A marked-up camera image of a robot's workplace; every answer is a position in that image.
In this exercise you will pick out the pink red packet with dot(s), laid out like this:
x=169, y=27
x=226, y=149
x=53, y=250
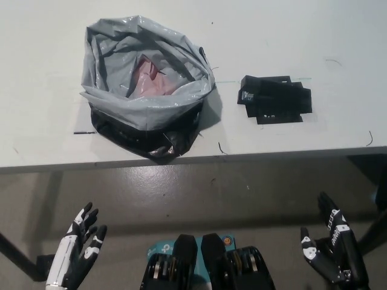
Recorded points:
x=154, y=83

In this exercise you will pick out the grey black plastic bag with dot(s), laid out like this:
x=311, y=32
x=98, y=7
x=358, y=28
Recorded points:
x=157, y=114

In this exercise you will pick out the black table leg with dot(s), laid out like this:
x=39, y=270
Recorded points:
x=373, y=229
x=18, y=253

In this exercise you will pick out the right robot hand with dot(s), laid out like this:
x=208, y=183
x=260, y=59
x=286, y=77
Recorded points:
x=347, y=250

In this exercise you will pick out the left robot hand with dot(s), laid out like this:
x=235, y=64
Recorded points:
x=68, y=250

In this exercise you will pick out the black flat stapler stand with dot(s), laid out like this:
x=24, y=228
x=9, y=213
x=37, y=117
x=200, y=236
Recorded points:
x=281, y=116

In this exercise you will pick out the black ribbed robot body block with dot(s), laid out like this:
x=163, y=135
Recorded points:
x=217, y=262
x=184, y=262

